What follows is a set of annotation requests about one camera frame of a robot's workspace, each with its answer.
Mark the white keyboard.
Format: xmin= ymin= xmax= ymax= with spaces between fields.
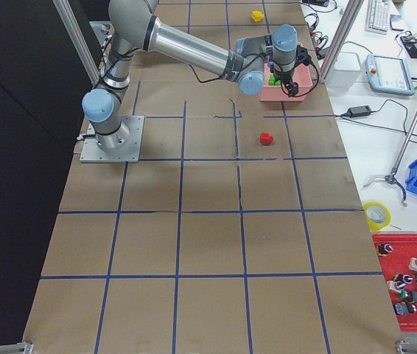
xmin=365 ymin=0 xmax=391 ymax=35

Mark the yellow toy block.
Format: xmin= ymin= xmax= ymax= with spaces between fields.
xmin=250 ymin=10 xmax=264 ymax=23

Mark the black power adapter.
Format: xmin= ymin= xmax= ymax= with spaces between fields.
xmin=346 ymin=105 xmax=373 ymax=118

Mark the aluminium frame post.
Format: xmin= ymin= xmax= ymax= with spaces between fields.
xmin=320 ymin=0 xmax=363 ymax=83

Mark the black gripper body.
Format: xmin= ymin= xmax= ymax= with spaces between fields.
xmin=275 ymin=69 xmax=297 ymax=86

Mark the reacher grabber tool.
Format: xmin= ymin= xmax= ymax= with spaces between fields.
xmin=362 ymin=86 xmax=417 ymax=207

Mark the red plastic tray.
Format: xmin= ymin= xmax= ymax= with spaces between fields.
xmin=373 ymin=233 xmax=417 ymax=332

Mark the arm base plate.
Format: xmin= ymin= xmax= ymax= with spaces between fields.
xmin=80 ymin=115 xmax=145 ymax=163

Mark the yellow tape roll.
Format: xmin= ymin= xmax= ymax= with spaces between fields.
xmin=364 ymin=201 xmax=391 ymax=232

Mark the green toy block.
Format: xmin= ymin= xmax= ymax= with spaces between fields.
xmin=268 ymin=74 xmax=282 ymax=86

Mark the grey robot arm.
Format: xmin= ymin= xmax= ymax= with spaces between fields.
xmin=82 ymin=1 xmax=301 ymax=152

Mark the teach pendant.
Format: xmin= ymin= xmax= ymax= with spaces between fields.
xmin=365 ymin=54 xmax=415 ymax=96

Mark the white plastic container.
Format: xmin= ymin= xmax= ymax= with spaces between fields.
xmin=326 ymin=52 xmax=362 ymax=89

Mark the red toy block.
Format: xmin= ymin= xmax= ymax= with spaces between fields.
xmin=259 ymin=132 xmax=274 ymax=145

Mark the pink plastic box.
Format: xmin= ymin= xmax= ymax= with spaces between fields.
xmin=259 ymin=60 xmax=314 ymax=103

